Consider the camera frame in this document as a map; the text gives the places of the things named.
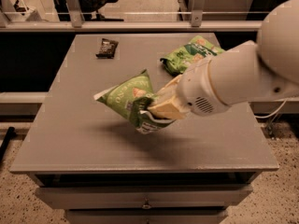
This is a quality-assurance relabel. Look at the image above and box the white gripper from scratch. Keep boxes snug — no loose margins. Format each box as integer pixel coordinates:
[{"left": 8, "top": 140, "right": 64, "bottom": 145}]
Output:
[{"left": 148, "top": 57, "right": 230, "bottom": 119}]

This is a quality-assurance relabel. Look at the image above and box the green jalapeno chip bag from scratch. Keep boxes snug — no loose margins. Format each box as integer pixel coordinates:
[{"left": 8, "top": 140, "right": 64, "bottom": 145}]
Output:
[{"left": 93, "top": 70, "right": 174, "bottom": 134}]

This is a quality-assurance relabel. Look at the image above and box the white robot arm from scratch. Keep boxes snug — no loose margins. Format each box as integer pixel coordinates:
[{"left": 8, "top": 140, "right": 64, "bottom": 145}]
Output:
[{"left": 149, "top": 0, "right": 299, "bottom": 119}]

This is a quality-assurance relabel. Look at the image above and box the green rice chip bag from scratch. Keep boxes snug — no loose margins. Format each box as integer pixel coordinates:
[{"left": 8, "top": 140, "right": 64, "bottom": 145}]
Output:
[{"left": 160, "top": 35, "right": 224, "bottom": 77}]

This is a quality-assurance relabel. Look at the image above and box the dark brown snack bar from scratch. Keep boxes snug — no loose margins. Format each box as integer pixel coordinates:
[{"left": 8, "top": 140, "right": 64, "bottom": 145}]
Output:
[{"left": 96, "top": 38, "right": 119, "bottom": 59}]

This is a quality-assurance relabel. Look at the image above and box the grey upper drawer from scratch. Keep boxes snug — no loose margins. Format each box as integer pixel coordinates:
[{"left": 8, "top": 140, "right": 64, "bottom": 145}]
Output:
[{"left": 36, "top": 185, "right": 253, "bottom": 210}]

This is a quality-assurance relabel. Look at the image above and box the grey drawer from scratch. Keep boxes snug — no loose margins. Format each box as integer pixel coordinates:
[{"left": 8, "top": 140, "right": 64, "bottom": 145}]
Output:
[
  {"left": 66, "top": 209, "right": 227, "bottom": 224},
  {"left": 36, "top": 185, "right": 253, "bottom": 210}
]

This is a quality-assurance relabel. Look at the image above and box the grey metal railing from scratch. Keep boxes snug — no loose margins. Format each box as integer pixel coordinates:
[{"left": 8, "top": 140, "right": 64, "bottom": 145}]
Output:
[{"left": 0, "top": 0, "right": 299, "bottom": 34}]

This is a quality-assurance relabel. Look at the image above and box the black office chair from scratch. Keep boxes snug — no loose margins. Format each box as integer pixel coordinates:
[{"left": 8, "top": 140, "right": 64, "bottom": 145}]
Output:
[{"left": 53, "top": 0, "right": 122, "bottom": 21}]

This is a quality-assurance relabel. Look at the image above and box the grey lower drawer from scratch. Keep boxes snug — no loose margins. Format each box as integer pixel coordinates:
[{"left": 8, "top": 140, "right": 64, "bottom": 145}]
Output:
[{"left": 66, "top": 209, "right": 227, "bottom": 224}]

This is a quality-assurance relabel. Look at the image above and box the white cable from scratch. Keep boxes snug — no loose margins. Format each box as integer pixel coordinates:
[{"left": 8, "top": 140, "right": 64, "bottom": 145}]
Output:
[{"left": 254, "top": 98, "right": 289, "bottom": 120}]

